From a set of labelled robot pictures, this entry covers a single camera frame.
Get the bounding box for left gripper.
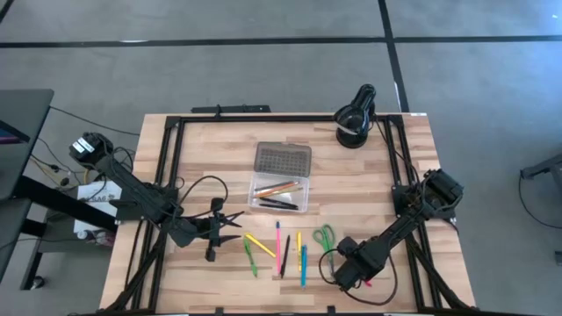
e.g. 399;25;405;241
195;211;245;263

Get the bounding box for yellow pen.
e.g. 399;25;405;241
243;232;277;259

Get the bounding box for green handled scissors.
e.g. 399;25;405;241
312;223;337;273

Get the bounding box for green pen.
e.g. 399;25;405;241
242;236;259;278

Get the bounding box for blue pen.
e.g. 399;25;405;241
299;244;308;289

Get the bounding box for slim black pen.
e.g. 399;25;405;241
257;202;299;212
261;196;300;208

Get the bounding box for pink pen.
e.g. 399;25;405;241
275;219;283;276

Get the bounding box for black marker pen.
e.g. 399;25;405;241
279;234;292;280

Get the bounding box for orange pencil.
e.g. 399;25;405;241
254;182;300;198

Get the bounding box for olive yellow pencil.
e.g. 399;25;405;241
263;187;305;199

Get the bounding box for clear plastic box base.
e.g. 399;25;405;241
247;171;311;214

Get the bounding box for grey studded box lid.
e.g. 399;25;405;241
253;140;313;178

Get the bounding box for black flat bar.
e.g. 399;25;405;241
191;104;272;114

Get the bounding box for black desk lamp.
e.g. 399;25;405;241
332;83;378;149

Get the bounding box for grey furniture leg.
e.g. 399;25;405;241
520;153;562;190

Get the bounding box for black desk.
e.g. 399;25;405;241
0;89;119;291

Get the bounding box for dark monitor screen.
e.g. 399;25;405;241
0;120;31;146

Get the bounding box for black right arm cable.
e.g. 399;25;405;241
318;248;399;307

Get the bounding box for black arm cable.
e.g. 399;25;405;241
318;248;399;307
177;175;229;220

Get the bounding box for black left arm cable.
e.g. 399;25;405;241
177;175;229;220

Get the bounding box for black aluminium frame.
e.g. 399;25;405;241
100;113;478;316

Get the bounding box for black floor cable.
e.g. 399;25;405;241
29;104;141;185

